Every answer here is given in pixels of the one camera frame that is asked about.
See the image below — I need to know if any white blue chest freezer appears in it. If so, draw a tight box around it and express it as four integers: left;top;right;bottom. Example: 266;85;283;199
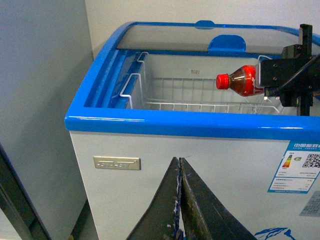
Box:
64;22;320;240

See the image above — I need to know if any blue energy efficiency label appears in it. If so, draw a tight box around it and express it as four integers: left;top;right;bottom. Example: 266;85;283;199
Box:
268;141;320;194

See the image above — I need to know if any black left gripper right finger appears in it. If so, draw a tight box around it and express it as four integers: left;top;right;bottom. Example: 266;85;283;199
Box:
179;158;255;240

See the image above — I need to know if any blue glass lid handle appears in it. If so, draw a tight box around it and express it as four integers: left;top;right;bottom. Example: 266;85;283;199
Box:
207;34;247;53

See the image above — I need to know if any white wire freezer basket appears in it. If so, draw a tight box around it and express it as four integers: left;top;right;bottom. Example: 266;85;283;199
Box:
119;52;285;115

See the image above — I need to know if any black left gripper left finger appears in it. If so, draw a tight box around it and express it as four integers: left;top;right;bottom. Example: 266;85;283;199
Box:
127;157;181;240

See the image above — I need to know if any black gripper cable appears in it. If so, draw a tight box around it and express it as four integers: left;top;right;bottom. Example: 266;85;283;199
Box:
276;55;320;95

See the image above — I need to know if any white instruction sticker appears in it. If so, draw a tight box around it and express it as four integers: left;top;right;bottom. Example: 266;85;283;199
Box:
299;190;320;217

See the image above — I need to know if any silver brand nameplate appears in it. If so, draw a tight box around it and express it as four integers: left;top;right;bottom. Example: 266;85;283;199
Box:
93;156;142;171

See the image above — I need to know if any sliding glass freezer lid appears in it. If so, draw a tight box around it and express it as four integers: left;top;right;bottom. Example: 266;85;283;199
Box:
117;20;299;55

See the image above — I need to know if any red iced tea bottle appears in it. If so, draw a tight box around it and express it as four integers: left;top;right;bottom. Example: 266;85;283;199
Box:
216;65;264;97

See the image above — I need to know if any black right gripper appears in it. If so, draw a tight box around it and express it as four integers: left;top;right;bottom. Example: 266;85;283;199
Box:
255;24;320;116

